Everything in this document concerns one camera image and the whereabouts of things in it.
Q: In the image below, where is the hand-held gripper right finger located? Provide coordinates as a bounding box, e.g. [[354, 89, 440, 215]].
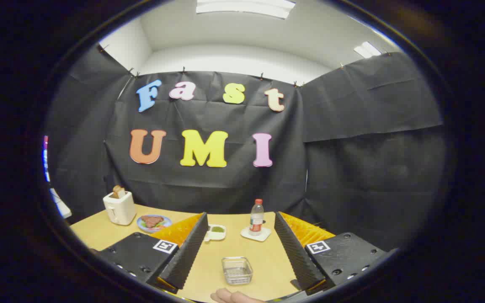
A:
[[274, 211, 388, 296]]

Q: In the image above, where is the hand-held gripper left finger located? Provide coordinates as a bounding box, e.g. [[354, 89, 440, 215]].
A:
[[95, 212, 209, 295]]

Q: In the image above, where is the white square coaster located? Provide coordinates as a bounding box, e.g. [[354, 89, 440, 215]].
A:
[[241, 227, 272, 242]]

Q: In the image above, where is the white divided tray with beans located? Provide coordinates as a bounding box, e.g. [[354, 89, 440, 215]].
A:
[[204, 224, 227, 242]]

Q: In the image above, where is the blue plate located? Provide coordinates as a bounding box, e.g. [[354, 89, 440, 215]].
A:
[[136, 214, 172, 233]]

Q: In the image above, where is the clear red-capped water bottle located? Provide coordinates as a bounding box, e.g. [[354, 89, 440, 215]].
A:
[[249, 199, 265, 236]]

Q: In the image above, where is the black backdrop cloth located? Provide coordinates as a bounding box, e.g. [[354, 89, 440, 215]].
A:
[[43, 44, 447, 253]]

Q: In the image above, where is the white toaster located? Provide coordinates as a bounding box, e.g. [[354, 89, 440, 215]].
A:
[[103, 191, 137, 226]]

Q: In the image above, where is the computer monitor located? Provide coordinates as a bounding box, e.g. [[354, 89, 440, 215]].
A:
[[43, 136, 51, 182]]

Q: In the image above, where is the small ceiling light panel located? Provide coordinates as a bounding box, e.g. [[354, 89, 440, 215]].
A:
[[353, 41, 382, 59]]

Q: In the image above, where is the long ceiling light panel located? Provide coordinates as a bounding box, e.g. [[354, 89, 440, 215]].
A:
[[195, 0, 297, 20]]

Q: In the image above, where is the metal wire basket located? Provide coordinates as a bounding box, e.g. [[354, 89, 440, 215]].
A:
[[221, 256, 253, 286]]

